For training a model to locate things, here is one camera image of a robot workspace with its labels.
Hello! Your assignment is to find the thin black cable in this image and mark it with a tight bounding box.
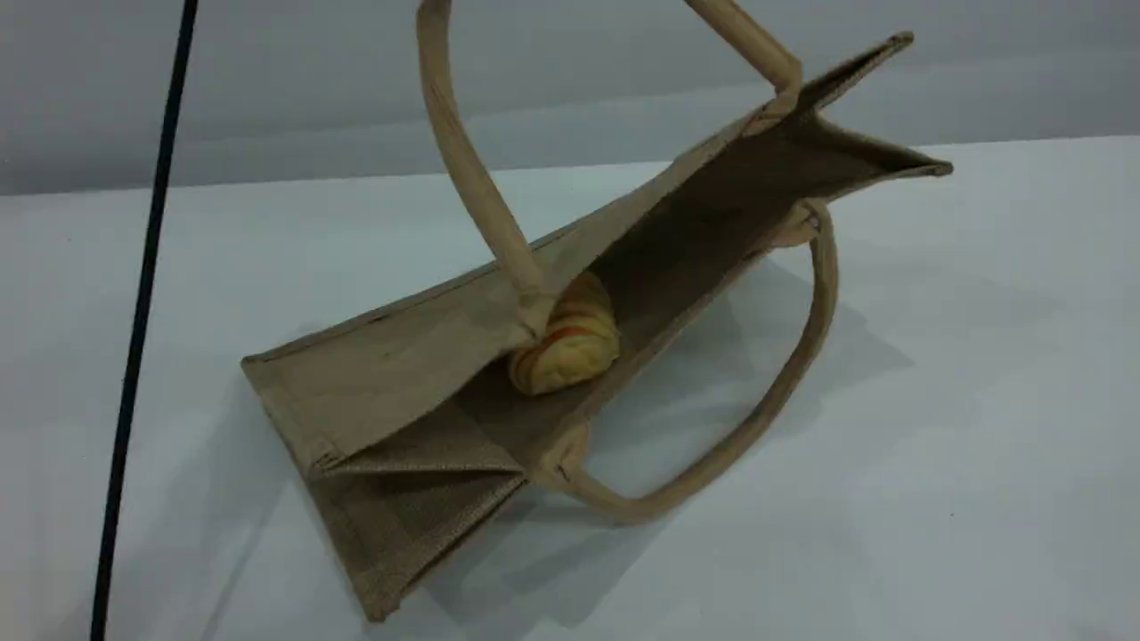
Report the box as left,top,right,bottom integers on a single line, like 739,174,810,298
89,0,201,641

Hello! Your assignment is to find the long ridged orange bread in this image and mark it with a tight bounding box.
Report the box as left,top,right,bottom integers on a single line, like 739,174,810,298
509,272,622,397

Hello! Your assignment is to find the brown jute tote bag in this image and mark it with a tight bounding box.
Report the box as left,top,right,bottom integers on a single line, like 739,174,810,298
240,0,954,622

